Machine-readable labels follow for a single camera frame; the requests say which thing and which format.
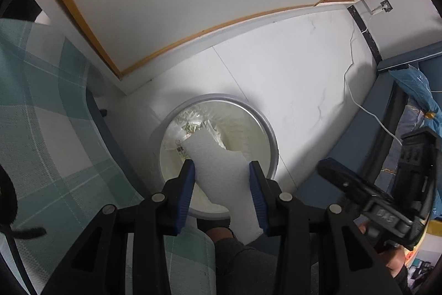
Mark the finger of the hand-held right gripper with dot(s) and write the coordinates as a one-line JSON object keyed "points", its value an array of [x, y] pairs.
{"points": [[342, 177]]}

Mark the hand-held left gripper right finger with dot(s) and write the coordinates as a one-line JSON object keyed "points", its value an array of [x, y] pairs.
{"points": [[257, 199]]}

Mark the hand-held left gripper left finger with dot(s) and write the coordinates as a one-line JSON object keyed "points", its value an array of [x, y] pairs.
{"points": [[184, 192]]}

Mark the white foam sheet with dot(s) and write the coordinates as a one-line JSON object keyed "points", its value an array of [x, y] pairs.
{"points": [[224, 177]]}

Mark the grey round trash bin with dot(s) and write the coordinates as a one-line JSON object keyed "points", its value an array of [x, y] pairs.
{"points": [[248, 129]]}

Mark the person's right hand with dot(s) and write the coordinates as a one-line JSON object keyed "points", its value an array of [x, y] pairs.
{"points": [[395, 260]]}

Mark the grey floral quilt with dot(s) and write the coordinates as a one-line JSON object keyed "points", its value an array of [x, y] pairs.
{"points": [[409, 122]]}

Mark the green speckled packet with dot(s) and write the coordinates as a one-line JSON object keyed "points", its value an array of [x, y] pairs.
{"points": [[191, 127]]}

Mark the person's grey trouser leg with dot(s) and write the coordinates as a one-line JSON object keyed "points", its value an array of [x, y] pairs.
{"points": [[248, 270]]}

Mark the blue floral pillow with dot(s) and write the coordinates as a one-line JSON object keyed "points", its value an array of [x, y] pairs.
{"points": [[419, 87]]}

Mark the black speckled skirting strip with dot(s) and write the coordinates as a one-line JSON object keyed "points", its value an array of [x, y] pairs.
{"points": [[364, 32]]}

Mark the green checked tablecloth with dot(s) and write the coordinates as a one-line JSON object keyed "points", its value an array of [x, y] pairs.
{"points": [[48, 115]]}

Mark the dark blue bed frame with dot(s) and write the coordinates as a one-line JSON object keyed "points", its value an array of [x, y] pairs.
{"points": [[366, 129]]}

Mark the grey wall socket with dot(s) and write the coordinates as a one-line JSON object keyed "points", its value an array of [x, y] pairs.
{"points": [[386, 5]]}

